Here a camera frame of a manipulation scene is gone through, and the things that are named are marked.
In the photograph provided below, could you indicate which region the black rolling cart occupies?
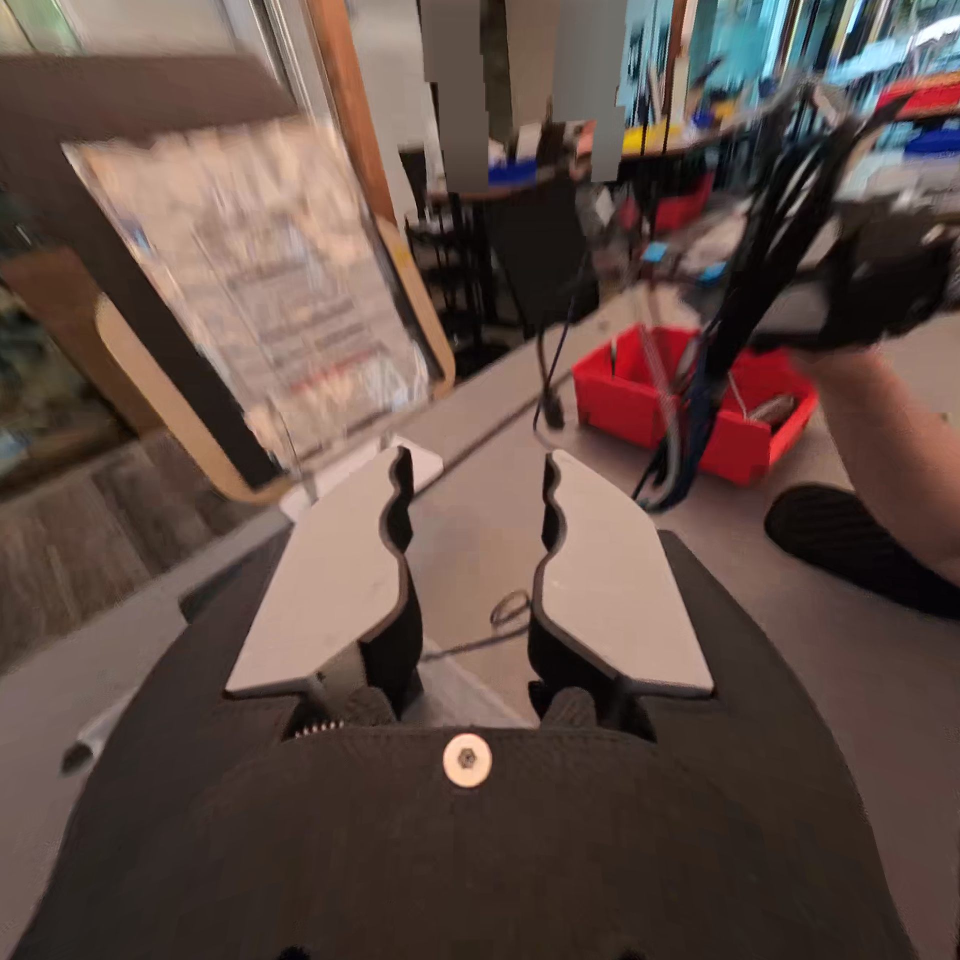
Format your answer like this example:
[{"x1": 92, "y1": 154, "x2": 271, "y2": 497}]
[{"x1": 403, "y1": 191, "x2": 489, "y2": 354}]

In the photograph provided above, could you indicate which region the yellow storage bin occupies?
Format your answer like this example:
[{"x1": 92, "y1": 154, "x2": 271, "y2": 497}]
[{"x1": 622, "y1": 123, "x2": 680, "y2": 155}]

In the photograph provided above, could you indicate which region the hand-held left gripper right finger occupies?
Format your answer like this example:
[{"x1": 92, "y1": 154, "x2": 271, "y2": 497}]
[{"x1": 527, "y1": 448, "x2": 715, "y2": 699}]

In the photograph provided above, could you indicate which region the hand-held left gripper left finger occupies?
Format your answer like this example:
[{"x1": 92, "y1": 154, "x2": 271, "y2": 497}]
[{"x1": 223, "y1": 446, "x2": 425, "y2": 715}]

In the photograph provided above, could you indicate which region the laminated instruction sheet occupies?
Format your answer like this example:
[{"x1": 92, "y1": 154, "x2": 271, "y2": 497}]
[{"x1": 63, "y1": 120, "x2": 432, "y2": 466}]

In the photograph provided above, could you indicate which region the black cable silver plug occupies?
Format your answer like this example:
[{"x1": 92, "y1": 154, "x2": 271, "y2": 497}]
[{"x1": 418, "y1": 588, "x2": 535, "y2": 663}]

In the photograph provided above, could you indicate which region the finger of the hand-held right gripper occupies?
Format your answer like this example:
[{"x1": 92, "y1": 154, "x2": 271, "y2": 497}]
[{"x1": 756, "y1": 287, "x2": 835, "y2": 336}]

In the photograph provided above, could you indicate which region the black mesh office chair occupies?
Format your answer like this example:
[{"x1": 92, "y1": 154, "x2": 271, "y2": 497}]
[{"x1": 763, "y1": 483, "x2": 960, "y2": 622}]

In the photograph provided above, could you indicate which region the red plastic bin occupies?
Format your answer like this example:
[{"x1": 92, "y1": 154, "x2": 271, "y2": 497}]
[{"x1": 572, "y1": 322, "x2": 820, "y2": 489}]

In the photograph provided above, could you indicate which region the red storage bin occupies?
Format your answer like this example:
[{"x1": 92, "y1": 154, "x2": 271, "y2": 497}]
[{"x1": 621, "y1": 171, "x2": 715, "y2": 235}]

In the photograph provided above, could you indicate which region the clear plastic bin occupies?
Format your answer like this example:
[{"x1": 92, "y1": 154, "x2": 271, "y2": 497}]
[{"x1": 60, "y1": 658, "x2": 541, "y2": 777}]

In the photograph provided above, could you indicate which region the black and white braided cable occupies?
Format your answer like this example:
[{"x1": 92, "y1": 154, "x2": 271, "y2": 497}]
[{"x1": 738, "y1": 375, "x2": 800, "y2": 432}]

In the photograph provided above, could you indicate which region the person's right forearm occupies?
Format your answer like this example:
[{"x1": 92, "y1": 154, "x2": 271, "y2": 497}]
[{"x1": 795, "y1": 348, "x2": 960, "y2": 586}]

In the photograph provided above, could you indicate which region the wooden support post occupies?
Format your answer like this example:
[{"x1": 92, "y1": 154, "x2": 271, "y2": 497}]
[{"x1": 307, "y1": 0, "x2": 399, "y2": 226}]

